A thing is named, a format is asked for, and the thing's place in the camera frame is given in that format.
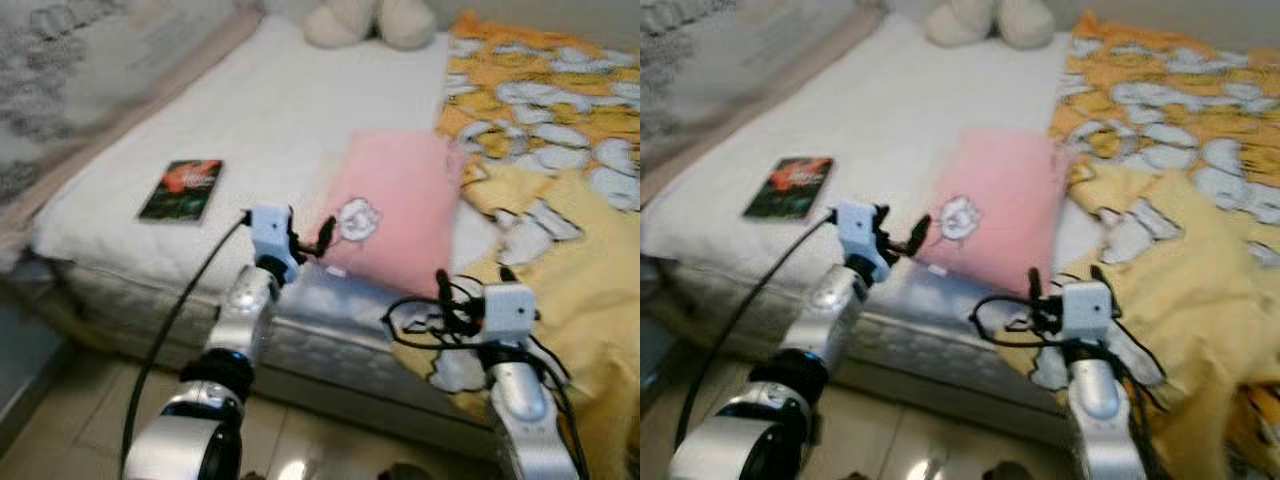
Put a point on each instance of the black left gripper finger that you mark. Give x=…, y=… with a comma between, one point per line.
x=919, y=234
x=327, y=235

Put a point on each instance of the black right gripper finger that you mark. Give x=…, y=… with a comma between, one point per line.
x=444, y=288
x=1035, y=285

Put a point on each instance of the pink pillow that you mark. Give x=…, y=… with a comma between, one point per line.
x=400, y=190
x=1000, y=190

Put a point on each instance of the yellow cartoon print blanket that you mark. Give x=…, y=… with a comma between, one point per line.
x=1180, y=300
x=560, y=300

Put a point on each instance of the dark cover book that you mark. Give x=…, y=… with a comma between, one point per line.
x=180, y=190
x=790, y=187

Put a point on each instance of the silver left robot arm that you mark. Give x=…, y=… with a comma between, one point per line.
x=240, y=320
x=830, y=310

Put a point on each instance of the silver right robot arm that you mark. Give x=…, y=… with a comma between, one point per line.
x=520, y=400
x=1095, y=400

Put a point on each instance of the white quilted mattress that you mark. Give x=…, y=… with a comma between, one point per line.
x=880, y=100
x=250, y=110

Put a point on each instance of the cream plush toy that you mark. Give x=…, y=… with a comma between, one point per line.
x=400, y=25
x=1020, y=25

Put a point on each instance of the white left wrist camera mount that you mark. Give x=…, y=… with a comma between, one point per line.
x=268, y=235
x=857, y=230

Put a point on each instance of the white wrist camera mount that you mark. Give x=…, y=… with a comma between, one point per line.
x=1087, y=310
x=268, y=235
x=510, y=312
x=857, y=230

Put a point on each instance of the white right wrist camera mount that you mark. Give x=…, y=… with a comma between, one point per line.
x=1087, y=310
x=510, y=312

